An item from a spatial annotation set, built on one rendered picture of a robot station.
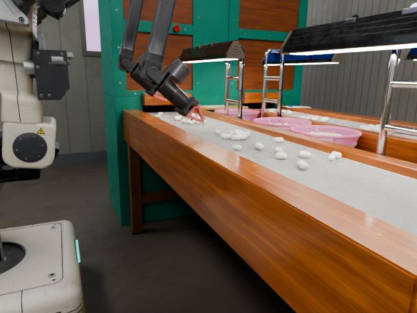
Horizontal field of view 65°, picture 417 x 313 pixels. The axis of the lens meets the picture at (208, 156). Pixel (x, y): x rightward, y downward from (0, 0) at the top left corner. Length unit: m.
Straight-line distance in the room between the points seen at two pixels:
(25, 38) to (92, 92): 2.56
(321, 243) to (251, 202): 0.20
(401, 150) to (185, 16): 1.44
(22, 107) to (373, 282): 1.11
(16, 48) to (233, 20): 1.41
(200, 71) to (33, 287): 1.50
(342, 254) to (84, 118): 3.50
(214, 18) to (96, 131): 2.11
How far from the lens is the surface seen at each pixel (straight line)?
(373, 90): 3.00
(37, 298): 1.28
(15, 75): 1.29
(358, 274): 0.50
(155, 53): 1.12
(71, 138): 3.85
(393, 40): 0.80
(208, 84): 2.21
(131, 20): 1.57
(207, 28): 2.22
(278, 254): 0.63
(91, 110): 3.82
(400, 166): 0.95
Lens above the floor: 0.98
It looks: 14 degrees down
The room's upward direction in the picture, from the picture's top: 1 degrees clockwise
